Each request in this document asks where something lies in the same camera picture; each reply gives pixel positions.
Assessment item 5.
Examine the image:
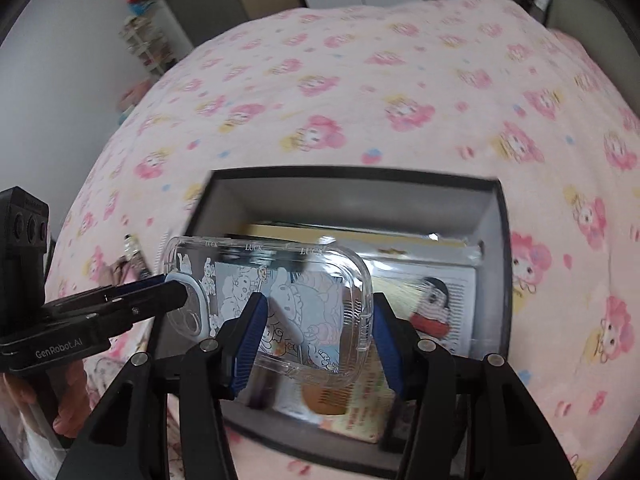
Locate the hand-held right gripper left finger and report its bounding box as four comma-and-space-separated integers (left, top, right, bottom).
55, 292, 271, 480

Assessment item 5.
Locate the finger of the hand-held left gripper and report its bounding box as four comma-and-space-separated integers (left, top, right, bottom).
42, 274, 168, 317
97, 280, 190, 333

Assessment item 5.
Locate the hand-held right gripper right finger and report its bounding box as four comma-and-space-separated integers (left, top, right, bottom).
372, 292, 581, 480

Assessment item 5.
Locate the clear cartoon phone case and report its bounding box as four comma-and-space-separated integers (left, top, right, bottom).
159, 236, 374, 387

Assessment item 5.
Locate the black storage box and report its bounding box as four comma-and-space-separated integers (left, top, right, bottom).
145, 167, 514, 479

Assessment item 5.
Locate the person's left hand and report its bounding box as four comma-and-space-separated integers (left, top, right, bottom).
2, 360, 92, 441

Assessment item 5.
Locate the orange snack packet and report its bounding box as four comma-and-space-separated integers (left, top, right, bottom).
300, 360, 393, 445

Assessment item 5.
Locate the cartoon figure booklet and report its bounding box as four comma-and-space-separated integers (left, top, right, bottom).
370, 260, 477, 357

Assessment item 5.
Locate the pink bag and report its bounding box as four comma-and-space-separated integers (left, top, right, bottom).
118, 79, 153, 113

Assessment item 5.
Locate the small shelf rack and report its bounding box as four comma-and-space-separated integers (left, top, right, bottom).
119, 14, 175, 77

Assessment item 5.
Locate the pink printed blanket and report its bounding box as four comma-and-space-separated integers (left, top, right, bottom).
47, 0, 640, 480

